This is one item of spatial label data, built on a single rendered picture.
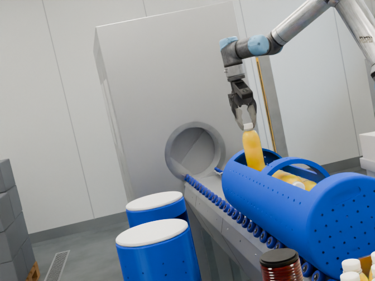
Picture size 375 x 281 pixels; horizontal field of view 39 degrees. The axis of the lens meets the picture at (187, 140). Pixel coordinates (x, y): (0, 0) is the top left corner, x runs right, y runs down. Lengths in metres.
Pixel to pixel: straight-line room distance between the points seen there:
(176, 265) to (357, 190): 0.78
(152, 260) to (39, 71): 4.83
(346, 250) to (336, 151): 5.59
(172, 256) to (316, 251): 0.67
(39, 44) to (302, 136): 3.40
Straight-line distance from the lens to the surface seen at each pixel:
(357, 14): 1.83
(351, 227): 1.45
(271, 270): 0.86
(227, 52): 2.08
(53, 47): 6.52
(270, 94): 2.80
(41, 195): 6.64
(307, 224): 1.40
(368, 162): 2.00
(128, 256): 1.95
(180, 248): 1.94
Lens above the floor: 1.56
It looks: 6 degrees down
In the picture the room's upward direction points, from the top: 12 degrees counter-clockwise
